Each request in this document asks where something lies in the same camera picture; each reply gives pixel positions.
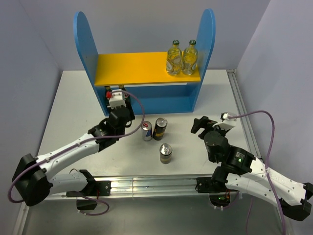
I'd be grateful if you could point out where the silver Red Bull can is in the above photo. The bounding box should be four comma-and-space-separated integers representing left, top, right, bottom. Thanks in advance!
141, 121, 152, 141

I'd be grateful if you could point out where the black yellow can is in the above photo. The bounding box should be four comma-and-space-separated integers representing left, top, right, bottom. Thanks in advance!
153, 117, 168, 141

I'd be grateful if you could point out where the black gold can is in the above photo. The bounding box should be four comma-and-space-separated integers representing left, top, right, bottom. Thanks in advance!
159, 143, 173, 164

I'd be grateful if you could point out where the clear yellow glass bottle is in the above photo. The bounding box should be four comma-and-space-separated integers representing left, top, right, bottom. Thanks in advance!
181, 40, 198, 75

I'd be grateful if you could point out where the clear bottle green cap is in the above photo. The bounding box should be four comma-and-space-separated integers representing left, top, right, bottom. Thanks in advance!
166, 40, 182, 75

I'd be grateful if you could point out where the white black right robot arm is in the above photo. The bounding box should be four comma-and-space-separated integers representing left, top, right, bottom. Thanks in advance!
191, 113, 313, 221

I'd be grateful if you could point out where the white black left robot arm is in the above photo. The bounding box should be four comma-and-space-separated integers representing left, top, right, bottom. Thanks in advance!
11, 98, 135, 207

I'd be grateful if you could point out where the blue and yellow shelf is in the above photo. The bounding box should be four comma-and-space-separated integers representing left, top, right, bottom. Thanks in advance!
73, 8, 216, 115

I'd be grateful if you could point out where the green Perrier bottle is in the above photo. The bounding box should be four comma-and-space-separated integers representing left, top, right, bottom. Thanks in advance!
118, 85, 131, 107

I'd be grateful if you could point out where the dark green glass bottle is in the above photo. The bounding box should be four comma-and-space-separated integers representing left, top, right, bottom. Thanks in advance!
104, 86, 112, 107

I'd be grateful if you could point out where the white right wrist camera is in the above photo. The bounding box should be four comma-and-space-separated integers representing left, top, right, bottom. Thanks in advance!
213, 112, 237, 130

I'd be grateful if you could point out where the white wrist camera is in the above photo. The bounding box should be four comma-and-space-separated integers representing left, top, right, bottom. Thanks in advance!
213, 112, 237, 130
109, 89, 126, 109

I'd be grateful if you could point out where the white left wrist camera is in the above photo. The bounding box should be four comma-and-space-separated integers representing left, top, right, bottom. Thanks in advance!
109, 89, 126, 109

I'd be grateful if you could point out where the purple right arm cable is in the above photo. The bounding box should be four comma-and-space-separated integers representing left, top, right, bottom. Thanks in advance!
221, 110, 287, 235

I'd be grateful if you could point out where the aluminium rail frame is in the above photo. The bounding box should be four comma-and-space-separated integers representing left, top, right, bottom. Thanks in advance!
14, 70, 280, 235

